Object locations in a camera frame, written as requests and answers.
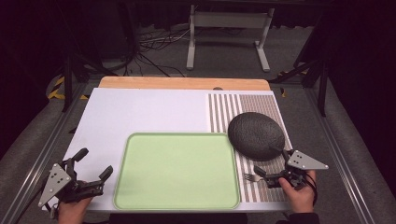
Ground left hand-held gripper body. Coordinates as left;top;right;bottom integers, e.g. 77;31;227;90
37;159;105;208

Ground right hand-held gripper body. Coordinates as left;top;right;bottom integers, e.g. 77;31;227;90
264;149;330;191

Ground silver fork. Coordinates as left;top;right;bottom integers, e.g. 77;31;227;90
244;173;263;183

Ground person's left hand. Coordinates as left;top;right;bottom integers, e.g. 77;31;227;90
57;197;94;224

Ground person's right hand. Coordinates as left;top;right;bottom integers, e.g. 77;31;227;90
278;170;318;215

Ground dark textured oval plate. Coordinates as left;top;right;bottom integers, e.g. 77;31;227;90
227;111;286;162

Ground person's dark right sleeve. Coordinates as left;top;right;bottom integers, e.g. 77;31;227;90
276;212;320;224

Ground light green tray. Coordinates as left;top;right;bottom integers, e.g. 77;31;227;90
112;132;241;211

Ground black tripod stand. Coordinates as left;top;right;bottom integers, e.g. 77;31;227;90
62;52;120;113
269;55;328;118

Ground white board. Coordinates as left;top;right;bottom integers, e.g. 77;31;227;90
49;87;293;214

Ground striped grey placemat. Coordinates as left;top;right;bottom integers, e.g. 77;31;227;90
207;92;293;203

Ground white metal stand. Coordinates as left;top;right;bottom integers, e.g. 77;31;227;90
185;4;276;73

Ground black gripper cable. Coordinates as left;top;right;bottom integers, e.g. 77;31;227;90
306;172;319;206

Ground aluminium rail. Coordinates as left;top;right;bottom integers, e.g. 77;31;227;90
0;83;92;224
304;88;376;224

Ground black floor cables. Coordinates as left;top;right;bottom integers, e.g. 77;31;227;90
122;26;194;78

